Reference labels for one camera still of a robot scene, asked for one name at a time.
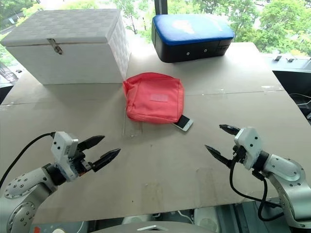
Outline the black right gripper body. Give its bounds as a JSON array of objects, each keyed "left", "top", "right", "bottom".
[{"left": 231, "top": 144, "right": 247, "bottom": 167}]

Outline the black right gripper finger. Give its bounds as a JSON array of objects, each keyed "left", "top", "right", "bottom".
[
  {"left": 204, "top": 144, "right": 234, "bottom": 168},
  {"left": 219, "top": 124, "right": 242, "bottom": 137}
]

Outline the thin white cable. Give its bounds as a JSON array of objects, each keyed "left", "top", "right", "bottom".
[{"left": 289, "top": 93, "right": 311, "bottom": 107}]

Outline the blue and black case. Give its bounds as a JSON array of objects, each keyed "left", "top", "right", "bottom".
[{"left": 151, "top": 14, "right": 235, "bottom": 64}]

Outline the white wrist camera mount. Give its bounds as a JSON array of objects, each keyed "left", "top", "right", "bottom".
[
  {"left": 50, "top": 131, "right": 80, "bottom": 182},
  {"left": 233, "top": 126, "right": 265, "bottom": 170}
]

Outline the white smartphone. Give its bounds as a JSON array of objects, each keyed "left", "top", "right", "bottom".
[{"left": 173, "top": 114, "right": 194, "bottom": 132}]

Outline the dark window frame post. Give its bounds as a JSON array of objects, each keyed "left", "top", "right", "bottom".
[{"left": 154, "top": 0, "right": 169, "bottom": 16}]

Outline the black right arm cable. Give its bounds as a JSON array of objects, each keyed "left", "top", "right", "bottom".
[{"left": 229, "top": 157, "right": 284, "bottom": 222}]

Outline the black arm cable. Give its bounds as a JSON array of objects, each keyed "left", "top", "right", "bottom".
[
  {"left": 229, "top": 157, "right": 284, "bottom": 222},
  {"left": 0, "top": 132, "right": 56, "bottom": 189}
]

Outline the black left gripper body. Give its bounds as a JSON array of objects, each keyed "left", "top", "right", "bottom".
[{"left": 69, "top": 145, "right": 95, "bottom": 177}]

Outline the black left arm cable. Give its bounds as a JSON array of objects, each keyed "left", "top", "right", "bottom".
[{"left": 0, "top": 132, "right": 56, "bottom": 189}]

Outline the metal box latch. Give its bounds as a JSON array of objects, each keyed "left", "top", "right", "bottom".
[{"left": 47, "top": 38, "right": 63, "bottom": 55}]

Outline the white woven storage box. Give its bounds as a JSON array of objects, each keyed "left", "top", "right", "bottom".
[{"left": 0, "top": 9, "right": 131, "bottom": 85}]

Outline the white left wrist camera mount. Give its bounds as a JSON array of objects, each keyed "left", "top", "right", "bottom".
[{"left": 50, "top": 131, "right": 80, "bottom": 182}]

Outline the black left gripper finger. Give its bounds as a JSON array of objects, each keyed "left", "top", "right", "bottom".
[
  {"left": 77, "top": 135, "right": 106, "bottom": 152},
  {"left": 91, "top": 148, "right": 121, "bottom": 173}
]

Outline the white round object under table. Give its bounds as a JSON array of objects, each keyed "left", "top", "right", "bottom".
[{"left": 193, "top": 208, "right": 219, "bottom": 232}]

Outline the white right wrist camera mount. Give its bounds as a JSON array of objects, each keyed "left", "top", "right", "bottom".
[{"left": 233, "top": 126, "right": 265, "bottom": 170}]

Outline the grey robot torso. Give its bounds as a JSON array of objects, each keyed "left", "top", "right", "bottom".
[{"left": 96, "top": 220, "right": 221, "bottom": 233}]

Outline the red fabric pouch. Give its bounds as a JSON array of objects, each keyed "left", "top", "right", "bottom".
[{"left": 122, "top": 71, "right": 185, "bottom": 124}]

